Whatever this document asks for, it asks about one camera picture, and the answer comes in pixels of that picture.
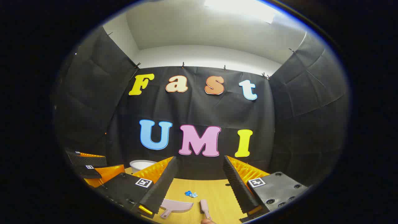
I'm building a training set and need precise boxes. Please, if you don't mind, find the wooden desktop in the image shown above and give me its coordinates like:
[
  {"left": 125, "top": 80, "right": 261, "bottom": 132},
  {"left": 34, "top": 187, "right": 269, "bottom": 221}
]
[{"left": 124, "top": 167, "right": 249, "bottom": 224}]

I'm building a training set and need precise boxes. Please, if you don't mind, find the mauve plastic dustpan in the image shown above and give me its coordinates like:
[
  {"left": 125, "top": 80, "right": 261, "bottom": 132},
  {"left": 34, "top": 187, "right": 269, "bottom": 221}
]
[{"left": 160, "top": 199, "right": 194, "bottom": 219}]

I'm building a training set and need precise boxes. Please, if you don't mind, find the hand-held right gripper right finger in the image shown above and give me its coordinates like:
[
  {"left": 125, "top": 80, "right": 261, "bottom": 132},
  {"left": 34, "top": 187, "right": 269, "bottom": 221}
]
[{"left": 223, "top": 155, "right": 309, "bottom": 223}]

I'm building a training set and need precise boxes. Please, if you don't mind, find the small mauve broom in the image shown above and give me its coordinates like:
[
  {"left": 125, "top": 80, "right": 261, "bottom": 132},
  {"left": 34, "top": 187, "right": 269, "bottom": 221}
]
[{"left": 200, "top": 199, "right": 213, "bottom": 221}]

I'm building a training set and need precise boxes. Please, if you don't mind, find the row of black cloth clips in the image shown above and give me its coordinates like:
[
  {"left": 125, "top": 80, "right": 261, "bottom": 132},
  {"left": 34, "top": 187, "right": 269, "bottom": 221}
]
[{"left": 106, "top": 30, "right": 296, "bottom": 80}]

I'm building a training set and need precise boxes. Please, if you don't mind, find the white ribbed garbage bin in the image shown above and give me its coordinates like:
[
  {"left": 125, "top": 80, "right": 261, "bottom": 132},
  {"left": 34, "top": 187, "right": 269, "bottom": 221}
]
[{"left": 130, "top": 160, "right": 158, "bottom": 173}]

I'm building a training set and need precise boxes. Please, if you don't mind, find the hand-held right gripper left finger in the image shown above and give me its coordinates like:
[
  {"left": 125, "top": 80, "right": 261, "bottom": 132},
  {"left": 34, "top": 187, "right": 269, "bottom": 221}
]
[{"left": 95, "top": 156, "right": 178, "bottom": 218}]

